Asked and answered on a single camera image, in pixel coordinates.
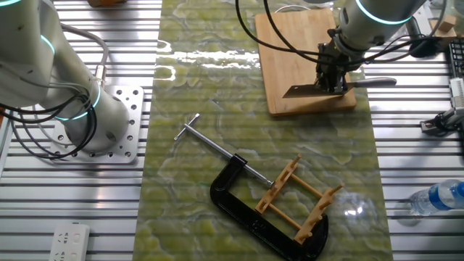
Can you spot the small camera on metal mount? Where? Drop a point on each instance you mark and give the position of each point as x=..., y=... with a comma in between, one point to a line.
x=440, y=123

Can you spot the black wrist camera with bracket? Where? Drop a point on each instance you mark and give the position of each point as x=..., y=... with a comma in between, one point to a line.
x=424, y=47

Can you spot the small light wooden block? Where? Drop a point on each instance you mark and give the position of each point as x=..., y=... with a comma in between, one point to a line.
x=447, y=22

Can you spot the black C-clamp with steel screw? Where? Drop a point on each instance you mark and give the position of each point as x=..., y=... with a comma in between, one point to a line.
x=232, y=203

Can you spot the wooden knife rack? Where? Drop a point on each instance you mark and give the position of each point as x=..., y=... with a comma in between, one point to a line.
x=275, y=186

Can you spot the large light wooden block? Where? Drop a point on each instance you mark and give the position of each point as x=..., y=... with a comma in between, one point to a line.
x=447, y=34

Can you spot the white power strip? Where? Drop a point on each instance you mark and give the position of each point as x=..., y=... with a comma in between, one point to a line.
x=70, y=243

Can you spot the clear water bottle blue label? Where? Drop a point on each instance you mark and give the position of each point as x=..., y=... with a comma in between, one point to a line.
x=438, y=197

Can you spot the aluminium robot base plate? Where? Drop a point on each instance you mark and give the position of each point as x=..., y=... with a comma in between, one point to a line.
x=132, y=108

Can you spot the bamboo cutting board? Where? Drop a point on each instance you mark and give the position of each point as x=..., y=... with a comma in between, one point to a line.
x=290, y=65

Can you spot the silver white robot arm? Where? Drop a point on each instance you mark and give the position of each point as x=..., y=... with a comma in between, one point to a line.
x=36, y=54

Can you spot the pale green container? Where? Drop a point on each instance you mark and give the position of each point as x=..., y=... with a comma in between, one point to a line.
x=458, y=7

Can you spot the black keyboard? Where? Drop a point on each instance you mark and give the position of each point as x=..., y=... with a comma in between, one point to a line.
x=457, y=58

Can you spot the silver ribbed handheld device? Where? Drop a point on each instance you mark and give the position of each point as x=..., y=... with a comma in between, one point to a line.
x=457, y=92

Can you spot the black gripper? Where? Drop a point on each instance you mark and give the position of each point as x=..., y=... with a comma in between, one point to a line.
x=330, y=61

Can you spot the green marble pattern mat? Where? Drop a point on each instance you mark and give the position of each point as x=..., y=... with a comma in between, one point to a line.
x=203, y=108

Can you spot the stainless steel cleaver knife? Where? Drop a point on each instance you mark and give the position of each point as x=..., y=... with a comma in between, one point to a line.
x=373, y=82

